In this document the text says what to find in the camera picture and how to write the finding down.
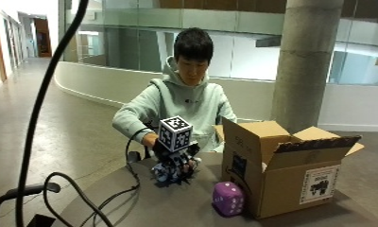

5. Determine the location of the blue soft toy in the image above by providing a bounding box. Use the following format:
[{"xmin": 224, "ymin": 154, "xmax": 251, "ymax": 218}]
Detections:
[{"xmin": 150, "ymin": 159, "xmax": 199, "ymax": 187}]

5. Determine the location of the white cube with black markers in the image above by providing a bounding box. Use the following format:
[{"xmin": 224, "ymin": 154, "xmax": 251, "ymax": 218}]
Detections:
[{"xmin": 155, "ymin": 115, "xmax": 194, "ymax": 153}]

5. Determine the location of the purple plush die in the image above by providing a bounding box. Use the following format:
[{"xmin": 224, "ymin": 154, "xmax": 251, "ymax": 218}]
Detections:
[{"xmin": 210, "ymin": 181, "xmax": 246, "ymax": 218}]

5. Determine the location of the the person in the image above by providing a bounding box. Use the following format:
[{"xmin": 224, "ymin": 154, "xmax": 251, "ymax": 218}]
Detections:
[{"xmin": 110, "ymin": 26, "xmax": 239, "ymax": 153}]

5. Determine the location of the open cardboard box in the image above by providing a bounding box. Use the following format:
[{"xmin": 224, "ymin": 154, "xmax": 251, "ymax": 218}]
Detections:
[{"xmin": 212, "ymin": 116, "xmax": 365, "ymax": 219}]

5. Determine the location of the concrete pillar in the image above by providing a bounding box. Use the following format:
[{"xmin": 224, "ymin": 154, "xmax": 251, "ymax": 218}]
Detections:
[{"xmin": 269, "ymin": 0, "xmax": 344, "ymax": 135}]

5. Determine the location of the black glove cable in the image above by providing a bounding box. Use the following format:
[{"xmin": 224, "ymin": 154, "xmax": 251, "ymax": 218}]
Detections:
[{"xmin": 78, "ymin": 127, "xmax": 155, "ymax": 227}]

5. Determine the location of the thin black looped cable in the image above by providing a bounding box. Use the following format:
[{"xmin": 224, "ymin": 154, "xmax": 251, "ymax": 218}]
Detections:
[{"xmin": 41, "ymin": 171, "xmax": 114, "ymax": 227}]

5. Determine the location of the thick black cable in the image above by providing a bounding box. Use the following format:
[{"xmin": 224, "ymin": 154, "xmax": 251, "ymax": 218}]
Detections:
[{"xmin": 13, "ymin": 0, "xmax": 90, "ymax": 227}]

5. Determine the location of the black stand handle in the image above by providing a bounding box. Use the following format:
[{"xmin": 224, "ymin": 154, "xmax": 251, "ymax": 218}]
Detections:
[{"xmin": 0, "ymin": 182, "xmax": 61, "ymax": 227}]

